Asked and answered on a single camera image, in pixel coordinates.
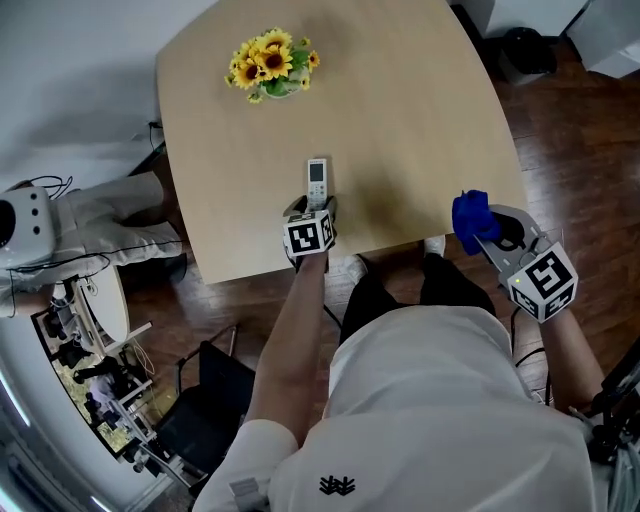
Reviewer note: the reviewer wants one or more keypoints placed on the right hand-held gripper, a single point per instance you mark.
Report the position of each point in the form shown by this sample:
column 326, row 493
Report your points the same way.
column 545, row 282

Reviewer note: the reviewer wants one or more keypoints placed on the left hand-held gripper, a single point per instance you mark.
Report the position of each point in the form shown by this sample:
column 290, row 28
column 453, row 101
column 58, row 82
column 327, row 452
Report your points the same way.
column 310, row 232

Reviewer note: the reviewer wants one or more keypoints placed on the white remote control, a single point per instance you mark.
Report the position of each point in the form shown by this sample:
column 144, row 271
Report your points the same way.
column 316, row 180

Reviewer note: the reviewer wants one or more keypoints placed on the blue cloth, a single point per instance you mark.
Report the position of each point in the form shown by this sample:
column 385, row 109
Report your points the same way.
column 472, row 220

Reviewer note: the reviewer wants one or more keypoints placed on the person's right forearm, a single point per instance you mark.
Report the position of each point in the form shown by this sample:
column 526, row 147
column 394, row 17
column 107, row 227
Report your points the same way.
column 570, row 360

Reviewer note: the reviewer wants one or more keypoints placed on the person's left forearm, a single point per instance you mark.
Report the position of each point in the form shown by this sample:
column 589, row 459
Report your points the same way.
column 290, row 350

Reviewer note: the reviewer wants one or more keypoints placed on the person's white shoe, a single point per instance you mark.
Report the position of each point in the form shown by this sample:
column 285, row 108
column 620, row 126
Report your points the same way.
column 435, row 245
column 356, row 269

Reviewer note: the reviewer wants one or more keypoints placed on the person's black trousers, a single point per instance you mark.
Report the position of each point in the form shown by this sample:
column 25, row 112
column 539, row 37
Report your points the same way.
column 380, row 305

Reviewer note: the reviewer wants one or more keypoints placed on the sunflower bouquet in pot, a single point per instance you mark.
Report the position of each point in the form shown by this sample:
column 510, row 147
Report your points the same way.
column 272, row 62

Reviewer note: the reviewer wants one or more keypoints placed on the black trash bin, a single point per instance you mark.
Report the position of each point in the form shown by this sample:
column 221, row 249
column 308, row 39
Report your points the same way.
column 530, row 55

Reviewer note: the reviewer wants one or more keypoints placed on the person's white shirt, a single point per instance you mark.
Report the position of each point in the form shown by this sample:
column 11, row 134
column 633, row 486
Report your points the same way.
column 425, row 425

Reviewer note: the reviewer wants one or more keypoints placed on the round white side table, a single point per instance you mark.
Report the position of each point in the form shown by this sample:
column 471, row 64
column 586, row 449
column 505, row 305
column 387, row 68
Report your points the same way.
column 107, row 305

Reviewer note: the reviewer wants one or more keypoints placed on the black mesh chair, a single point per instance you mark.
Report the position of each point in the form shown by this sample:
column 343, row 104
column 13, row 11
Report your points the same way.
column 210, row 415

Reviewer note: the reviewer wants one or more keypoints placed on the cluttered metal shelf rack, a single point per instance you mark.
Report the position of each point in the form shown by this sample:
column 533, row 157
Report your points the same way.
column 100, row 390

